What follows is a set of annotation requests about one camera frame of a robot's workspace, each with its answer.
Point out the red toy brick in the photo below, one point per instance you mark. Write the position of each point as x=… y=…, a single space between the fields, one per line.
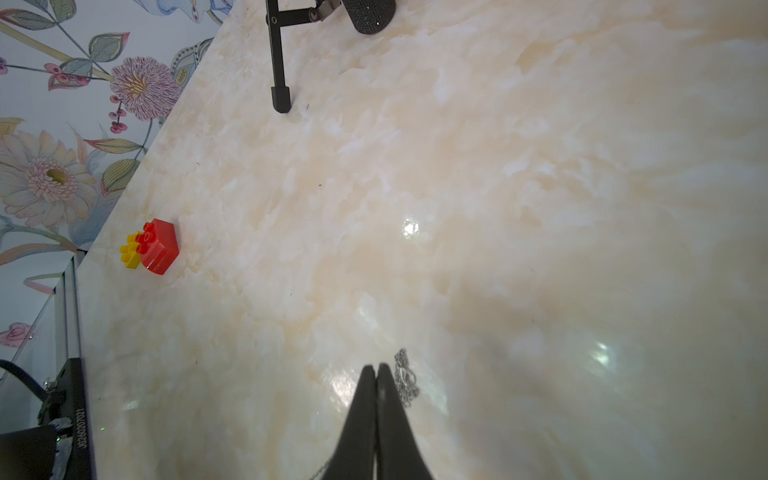
x=157 y=246

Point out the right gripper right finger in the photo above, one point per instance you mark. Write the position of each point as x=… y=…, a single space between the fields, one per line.
x=397 y=453

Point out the yellow toy brick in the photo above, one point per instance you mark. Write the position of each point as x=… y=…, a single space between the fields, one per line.
x=130 y=256

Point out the black microphone with mesh head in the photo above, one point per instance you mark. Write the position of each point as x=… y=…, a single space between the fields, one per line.
x=370 y=17

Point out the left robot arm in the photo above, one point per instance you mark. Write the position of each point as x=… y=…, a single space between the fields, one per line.
x=59 y=447

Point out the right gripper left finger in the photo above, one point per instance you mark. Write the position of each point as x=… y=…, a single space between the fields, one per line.
x=354 y=454

